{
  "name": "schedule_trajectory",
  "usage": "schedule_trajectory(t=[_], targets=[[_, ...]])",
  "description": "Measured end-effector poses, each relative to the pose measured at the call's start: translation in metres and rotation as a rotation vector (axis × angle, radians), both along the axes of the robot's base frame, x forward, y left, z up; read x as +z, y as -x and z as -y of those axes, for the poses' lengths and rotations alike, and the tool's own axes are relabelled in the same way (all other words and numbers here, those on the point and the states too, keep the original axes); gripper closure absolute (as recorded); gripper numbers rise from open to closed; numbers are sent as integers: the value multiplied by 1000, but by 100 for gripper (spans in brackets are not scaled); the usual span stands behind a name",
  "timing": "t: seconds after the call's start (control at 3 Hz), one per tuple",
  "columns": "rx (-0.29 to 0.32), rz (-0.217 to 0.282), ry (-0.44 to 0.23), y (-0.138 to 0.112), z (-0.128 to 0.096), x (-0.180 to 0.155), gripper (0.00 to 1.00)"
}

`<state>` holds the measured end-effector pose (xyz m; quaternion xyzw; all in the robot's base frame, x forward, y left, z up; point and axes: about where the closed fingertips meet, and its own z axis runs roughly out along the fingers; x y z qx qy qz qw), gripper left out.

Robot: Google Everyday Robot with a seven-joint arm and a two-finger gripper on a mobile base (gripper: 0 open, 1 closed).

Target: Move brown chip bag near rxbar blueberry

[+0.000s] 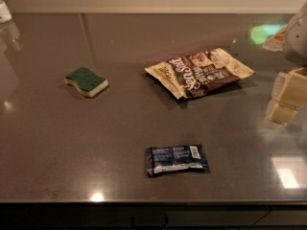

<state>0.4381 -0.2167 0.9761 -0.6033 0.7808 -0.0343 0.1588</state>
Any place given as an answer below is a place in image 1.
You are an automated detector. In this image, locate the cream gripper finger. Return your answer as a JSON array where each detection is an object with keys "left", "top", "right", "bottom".
[
  {"left": 272, "top": 72, "right": 288, "bottom": 99},
  {"left": 267, "top": 67, "right": 307, "bottom": 125}
]

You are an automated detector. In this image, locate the brown sea salt chip bag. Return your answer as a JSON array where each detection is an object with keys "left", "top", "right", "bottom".
[{"left": 145, "top": 48, "right": 254, "bottom": 100}]

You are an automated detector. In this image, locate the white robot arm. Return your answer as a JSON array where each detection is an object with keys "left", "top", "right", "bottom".
[{"left": 265, "top": 2, "right": 307, "bottom": 128}]

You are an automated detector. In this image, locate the blue rxbar blueberry wrapper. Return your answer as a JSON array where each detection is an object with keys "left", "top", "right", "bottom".
[{"left": 146, "top": 145, "right": 209, "bottom": 177}]

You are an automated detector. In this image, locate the green and yellow sponge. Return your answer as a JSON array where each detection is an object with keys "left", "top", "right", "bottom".
[{"left": 64, "top": 67, "right": 108, "bottom": 98}]

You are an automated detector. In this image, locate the white bottle at corner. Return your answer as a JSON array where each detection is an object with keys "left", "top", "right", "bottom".
[{"left": 0, "top": 0, "right": 12, "bottom": 23}]

